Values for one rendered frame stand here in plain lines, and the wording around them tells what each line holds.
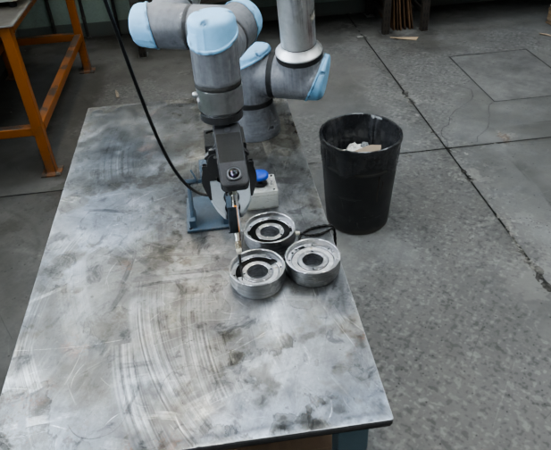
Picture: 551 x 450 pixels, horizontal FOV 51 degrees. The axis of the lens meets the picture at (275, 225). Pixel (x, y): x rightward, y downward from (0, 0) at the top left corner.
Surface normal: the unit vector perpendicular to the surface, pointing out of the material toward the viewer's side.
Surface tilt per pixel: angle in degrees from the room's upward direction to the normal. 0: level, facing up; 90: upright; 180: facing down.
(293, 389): 0
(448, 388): 0
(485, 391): 0
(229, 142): 32
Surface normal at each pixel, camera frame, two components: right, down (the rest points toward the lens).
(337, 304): -0.05, -0.80
